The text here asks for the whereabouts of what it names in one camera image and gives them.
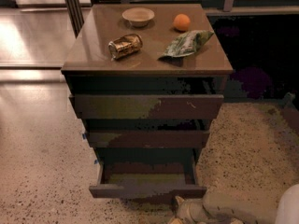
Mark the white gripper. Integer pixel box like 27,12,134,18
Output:
167,196,209,224

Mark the drawer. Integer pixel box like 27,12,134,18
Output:
89,161,206,199
70,94,223,119
86,130,209,148

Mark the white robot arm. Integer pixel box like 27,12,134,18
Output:
167,184,299,224

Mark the brown drawer cabinet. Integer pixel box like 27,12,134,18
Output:
62,5,233,157

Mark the green chip bag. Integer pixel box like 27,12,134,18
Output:
159,30,214,60

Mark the gold crushed soda can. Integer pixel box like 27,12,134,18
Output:
108,34,143,60

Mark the orange fruit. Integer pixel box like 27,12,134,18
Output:
173,14,191,32

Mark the beige ceramic bowl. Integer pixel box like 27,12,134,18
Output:
122,7,155,28

